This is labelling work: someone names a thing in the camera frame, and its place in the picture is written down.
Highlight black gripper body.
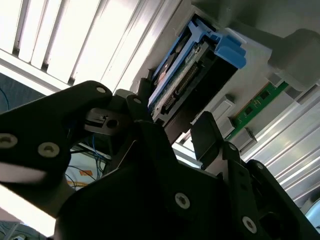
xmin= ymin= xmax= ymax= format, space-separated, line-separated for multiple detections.
xmin=53 ymin=161 xmax=241 ymax=240

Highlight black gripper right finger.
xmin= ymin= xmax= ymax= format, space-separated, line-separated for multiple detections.
xmin=191 ymin=111 xmax=312 ymax=240

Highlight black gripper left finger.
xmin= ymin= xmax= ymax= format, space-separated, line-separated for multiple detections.
xmin=0 ymin=78 xmax=198 ymax=213

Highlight hard disk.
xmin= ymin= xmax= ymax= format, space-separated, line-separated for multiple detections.
xmin=147 ymin=19 xmax=247 ymax=146

